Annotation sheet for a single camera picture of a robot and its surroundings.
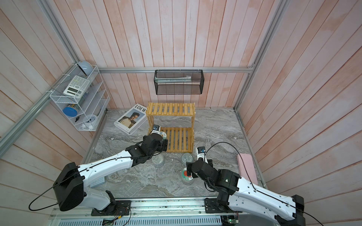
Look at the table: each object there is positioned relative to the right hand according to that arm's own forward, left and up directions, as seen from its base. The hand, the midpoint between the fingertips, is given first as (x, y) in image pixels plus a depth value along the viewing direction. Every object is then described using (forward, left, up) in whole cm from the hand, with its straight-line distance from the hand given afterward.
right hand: (193, 161), depth 75 cm
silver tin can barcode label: (+4, +21, -9) cm, 23 cm away
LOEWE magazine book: (+37, +45, -9) cm, 59 cm away
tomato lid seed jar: (-6, +4, -7) cm, 10 cm away
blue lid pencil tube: (+20, +68, +18) cm, 73 cm away
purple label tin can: (+6, +3, -8) cm, 11 cm away
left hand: (+13, +20, 0) cm, 24 cm away
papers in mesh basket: (+48, +3, +20) cm, 52 cm away
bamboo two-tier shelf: (+24, +5, -14) cm, 28 cm away
